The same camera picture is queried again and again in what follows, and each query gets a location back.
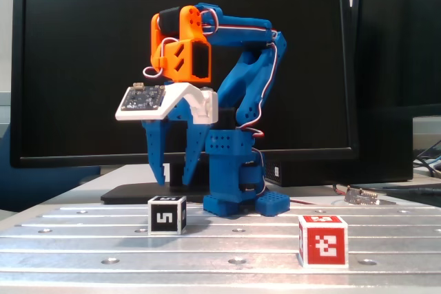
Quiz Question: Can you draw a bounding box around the red white cable on table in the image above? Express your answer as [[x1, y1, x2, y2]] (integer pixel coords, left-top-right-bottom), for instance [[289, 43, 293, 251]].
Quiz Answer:
[[288, 183, 349, 206]]

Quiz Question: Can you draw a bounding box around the red cube with white marker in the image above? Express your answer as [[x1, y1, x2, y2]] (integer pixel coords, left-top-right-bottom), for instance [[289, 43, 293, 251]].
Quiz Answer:
[[298, 214, 349, 269]]

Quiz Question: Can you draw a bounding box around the orange gripper body housing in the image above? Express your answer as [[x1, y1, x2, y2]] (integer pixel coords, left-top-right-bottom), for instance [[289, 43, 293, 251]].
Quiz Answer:
[[150, 5, 212, 85]]

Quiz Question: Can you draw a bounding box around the blue robot arm with base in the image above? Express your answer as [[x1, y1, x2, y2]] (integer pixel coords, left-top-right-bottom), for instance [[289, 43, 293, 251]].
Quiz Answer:
[[196, 1, 291, 218]]

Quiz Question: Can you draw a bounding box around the dark cable bundle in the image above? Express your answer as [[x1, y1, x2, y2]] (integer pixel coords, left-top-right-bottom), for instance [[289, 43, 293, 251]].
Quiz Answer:
[[412, 140, 441, 180]]

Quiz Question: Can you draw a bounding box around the aluminium slotted base plate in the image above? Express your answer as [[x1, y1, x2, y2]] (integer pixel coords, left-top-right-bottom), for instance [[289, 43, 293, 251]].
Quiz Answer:
[[0, 202, 441, 294]]

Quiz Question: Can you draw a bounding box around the black cube with white marker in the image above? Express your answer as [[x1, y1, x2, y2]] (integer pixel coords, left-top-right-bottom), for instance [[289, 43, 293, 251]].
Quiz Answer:
[[147, 195, 187, 235]]

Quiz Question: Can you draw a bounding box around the black monitor with stand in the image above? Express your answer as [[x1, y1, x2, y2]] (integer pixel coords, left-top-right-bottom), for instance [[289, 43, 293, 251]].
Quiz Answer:
[[9, 0, 361, 205]]

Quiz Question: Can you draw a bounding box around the red white servo cable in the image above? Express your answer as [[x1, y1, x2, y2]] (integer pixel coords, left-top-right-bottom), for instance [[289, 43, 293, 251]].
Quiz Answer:
[[201, 10, 280, 129], [249, 128, 268, 196]]

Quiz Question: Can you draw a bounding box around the small black computer box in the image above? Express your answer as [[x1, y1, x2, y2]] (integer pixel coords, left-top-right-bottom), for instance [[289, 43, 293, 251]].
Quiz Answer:
[[264, 156, 414, 187]]

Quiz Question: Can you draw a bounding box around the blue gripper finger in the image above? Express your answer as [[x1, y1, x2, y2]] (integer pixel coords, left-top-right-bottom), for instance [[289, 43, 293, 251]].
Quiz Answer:
[[181, 120, 212, 187], [143, 118, 172, 185]]

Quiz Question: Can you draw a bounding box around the small bare circuit board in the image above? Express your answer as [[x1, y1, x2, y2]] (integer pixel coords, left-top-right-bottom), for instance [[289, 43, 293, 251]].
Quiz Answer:
[[343, 186, 380, 205]]

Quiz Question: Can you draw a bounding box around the pink white wire loop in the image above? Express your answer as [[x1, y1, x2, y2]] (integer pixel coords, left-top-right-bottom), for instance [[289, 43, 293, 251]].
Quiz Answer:
[[143, 37, 180, 78]]

